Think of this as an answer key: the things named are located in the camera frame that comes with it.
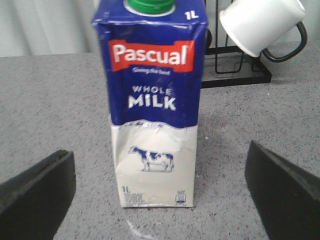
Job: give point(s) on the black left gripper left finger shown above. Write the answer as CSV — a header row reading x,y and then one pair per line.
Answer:
x,y
34,203

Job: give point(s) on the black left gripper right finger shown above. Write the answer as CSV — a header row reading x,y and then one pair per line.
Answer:
x,y
287,197

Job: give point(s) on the blue white milk carton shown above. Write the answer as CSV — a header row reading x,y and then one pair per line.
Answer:
x,y
153,55

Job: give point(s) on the white enamel mug right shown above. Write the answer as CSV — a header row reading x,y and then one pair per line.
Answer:
x,y
253,25

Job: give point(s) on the black wire mug rack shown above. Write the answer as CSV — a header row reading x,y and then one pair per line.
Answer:
x,y
225,64

